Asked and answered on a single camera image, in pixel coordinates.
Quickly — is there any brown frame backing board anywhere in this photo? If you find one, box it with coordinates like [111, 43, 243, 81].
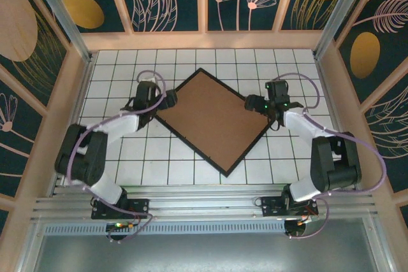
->
[157, 71, 270, 173]

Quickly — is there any black picture frame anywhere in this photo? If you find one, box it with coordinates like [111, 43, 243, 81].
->
[154, 67, 275, 178]

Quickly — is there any small circuit board with LED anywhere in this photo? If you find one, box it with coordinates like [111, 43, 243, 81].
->
[106, 222, 136, 232]

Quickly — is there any aluminium table side rail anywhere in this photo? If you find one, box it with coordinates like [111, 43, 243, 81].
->
[314, 57, 363, 192]
[49, 55, 96, 197]

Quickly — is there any aluminium corner post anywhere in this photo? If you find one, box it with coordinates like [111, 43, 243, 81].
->
[24, 0, 94, 63]
[313, 0, 375, 60]

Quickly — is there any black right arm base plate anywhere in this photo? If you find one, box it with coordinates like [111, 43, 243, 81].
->
[261, 196, 319, 218]

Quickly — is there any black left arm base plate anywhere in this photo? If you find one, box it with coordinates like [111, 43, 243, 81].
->
[91, 197, 150, 220]

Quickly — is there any aluminium mounting rail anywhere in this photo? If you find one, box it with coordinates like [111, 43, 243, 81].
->
[30, 184, 380, 222]

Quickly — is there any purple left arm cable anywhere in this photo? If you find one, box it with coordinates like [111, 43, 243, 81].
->
[66, 69, 166, 245]

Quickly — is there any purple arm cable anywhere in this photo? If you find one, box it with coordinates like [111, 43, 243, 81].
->
[270, 73, 388, 240]
[66, 69, 166, 245]

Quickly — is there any small circuit board with wires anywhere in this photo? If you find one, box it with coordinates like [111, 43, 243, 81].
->
[295, 215, 319, 225]

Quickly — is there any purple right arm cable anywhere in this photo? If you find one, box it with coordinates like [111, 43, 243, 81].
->
[270, 73, 388, 240]

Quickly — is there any grey slotted cable duct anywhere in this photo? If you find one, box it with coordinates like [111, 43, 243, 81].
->
[43, 222, 288, 236]

